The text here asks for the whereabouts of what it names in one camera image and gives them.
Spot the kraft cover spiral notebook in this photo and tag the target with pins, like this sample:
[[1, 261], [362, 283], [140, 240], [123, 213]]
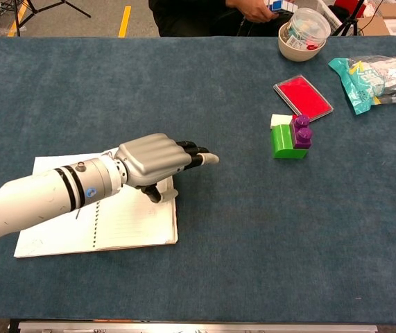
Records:
[[131, 225]]

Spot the black tripod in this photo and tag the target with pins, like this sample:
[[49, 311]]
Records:
[[352, 17], [45, 8]]

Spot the brown cardboard box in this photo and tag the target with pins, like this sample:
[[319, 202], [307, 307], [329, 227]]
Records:
[[395, 17]]

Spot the aluminium frame rail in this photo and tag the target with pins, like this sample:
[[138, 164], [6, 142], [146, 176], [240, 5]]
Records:
[[197, 327]]

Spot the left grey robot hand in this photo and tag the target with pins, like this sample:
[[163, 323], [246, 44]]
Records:
[[152, 156]]

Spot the purple toy block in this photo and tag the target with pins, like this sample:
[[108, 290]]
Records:
[[302, 136]]

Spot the person in black clothes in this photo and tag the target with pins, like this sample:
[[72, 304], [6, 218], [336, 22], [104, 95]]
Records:
[[190, 17]]

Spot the white plastic basket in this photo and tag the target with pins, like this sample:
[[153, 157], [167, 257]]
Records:
[[326, 12]]

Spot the bare person hand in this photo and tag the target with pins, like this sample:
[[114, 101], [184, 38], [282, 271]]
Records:
[[253, 10]]

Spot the blue white puzzle cube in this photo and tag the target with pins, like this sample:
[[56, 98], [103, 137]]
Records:
[[282, 5]]

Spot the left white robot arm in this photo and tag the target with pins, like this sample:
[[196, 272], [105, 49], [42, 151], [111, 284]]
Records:
[[45, 201]]

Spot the blue felt table cover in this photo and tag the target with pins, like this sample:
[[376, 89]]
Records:
[[236, 225]]

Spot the green toy block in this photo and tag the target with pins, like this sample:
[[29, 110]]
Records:
[[282, 142]]

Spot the teal plastic snack bag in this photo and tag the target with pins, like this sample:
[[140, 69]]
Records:
[[371, 81]]

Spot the red ink pad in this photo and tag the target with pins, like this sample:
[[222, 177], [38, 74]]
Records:
[[303, 97]]

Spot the cream round bowl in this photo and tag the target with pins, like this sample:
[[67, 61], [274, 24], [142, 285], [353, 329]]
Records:
[[298, 53]]

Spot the white toy block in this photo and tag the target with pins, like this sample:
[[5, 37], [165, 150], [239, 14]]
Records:
[[279, 119]]

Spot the clear plastic jar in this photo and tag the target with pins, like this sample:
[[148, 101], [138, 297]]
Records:
[[310, 27]]

